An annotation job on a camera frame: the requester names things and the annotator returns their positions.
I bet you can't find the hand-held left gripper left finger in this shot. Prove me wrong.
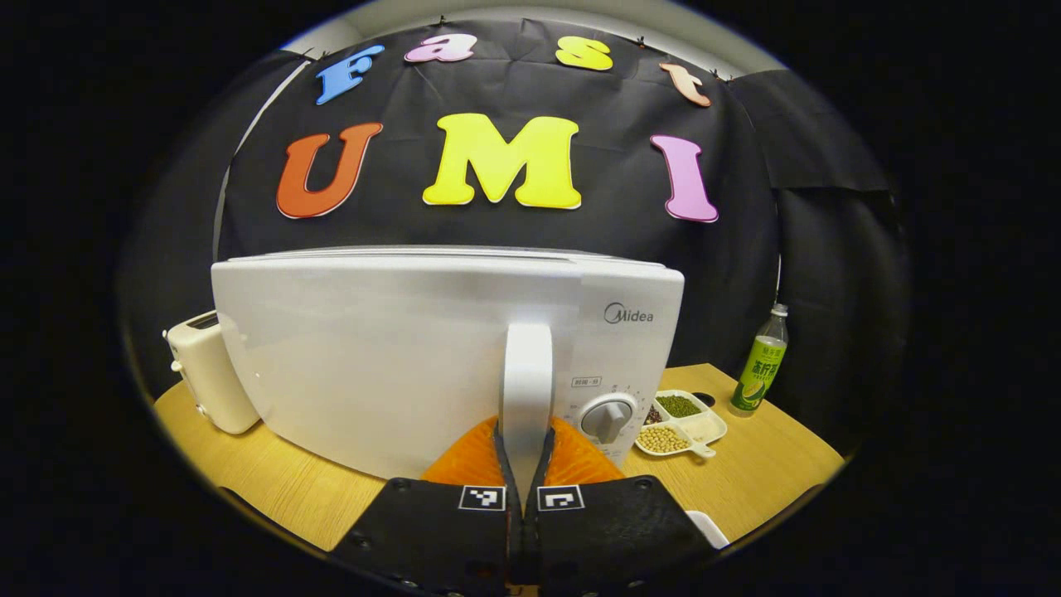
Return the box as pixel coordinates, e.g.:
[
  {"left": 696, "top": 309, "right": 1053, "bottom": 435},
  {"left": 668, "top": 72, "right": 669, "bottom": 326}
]
[{"left": 330, "top": 415, "right": 521, "bottom": 597}]

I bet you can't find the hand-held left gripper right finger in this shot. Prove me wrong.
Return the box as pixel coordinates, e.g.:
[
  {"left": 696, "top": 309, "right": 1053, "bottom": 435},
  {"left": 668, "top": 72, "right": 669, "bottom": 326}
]
[{"left": 522, "top": 415, "right": 716, "bottom": 596}]

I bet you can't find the white square plate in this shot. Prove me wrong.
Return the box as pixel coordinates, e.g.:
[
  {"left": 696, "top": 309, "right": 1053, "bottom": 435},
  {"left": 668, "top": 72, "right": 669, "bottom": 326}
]
[{"left": 686, "top": 510, "right": 731, "bottom": 551}]

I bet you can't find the white microwave oven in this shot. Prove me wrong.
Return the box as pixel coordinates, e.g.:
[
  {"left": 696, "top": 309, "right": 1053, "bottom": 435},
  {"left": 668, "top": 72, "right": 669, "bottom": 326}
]
[{"left": 211, "top": 245, "right": 686, "bottom": 500}]

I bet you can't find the white divided bean dish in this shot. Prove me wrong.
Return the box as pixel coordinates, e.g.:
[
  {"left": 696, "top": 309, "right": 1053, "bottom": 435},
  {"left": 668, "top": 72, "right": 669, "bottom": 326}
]
[{"left": 633, "top": 389, "right": 729, "bottom": 460}]

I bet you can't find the green label drink bottle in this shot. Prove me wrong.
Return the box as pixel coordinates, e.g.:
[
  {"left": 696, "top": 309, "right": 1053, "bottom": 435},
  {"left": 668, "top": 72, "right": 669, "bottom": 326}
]
[{"left": 729, "top": 303, "right": 790, "bottom": 418}]

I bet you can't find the cream toaster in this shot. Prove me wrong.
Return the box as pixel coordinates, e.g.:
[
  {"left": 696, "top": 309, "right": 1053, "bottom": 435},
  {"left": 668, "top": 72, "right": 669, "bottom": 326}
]
[{"left": 162, "top": 311, "right": 263, "bottom": 436}]

